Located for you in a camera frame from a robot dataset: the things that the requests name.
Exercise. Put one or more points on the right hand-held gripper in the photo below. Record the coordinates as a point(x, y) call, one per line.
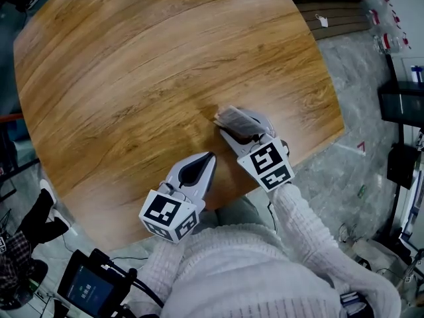
point(268, 164)

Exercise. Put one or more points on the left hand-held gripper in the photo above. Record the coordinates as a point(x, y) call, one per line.
point(165, 217)

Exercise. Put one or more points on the white table card wooden holder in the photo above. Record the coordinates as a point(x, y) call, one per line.
point(240, 123)

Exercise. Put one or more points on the person's left forearm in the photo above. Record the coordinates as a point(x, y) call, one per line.
point(159, 270)

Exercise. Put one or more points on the person's right forearm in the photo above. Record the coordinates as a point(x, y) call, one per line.
point(298, 224)

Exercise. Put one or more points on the small dark green object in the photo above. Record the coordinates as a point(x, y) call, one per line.
point(362, 191)

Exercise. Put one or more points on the person's legs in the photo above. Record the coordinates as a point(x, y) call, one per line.
point(238, 210)

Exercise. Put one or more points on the person's torso white sweater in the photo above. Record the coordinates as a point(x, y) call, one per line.
point(238, 277)

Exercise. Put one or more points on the wooden table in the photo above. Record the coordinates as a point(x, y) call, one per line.
point(132, 78)

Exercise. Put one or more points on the white face mask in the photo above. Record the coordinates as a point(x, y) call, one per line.
point(322, 20)

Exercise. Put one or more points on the black monitor screen device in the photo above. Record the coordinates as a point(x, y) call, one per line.
point(89, 287)

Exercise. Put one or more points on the black box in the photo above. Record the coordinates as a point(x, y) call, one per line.
point(402, 166)

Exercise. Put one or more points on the group of clear water jugs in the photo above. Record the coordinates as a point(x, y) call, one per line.
point(386, 22)

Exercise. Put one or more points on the wooden coat rack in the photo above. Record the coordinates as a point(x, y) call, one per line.
point(10, 118)

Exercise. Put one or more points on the black waist pack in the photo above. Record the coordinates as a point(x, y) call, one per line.
point(352, 305)

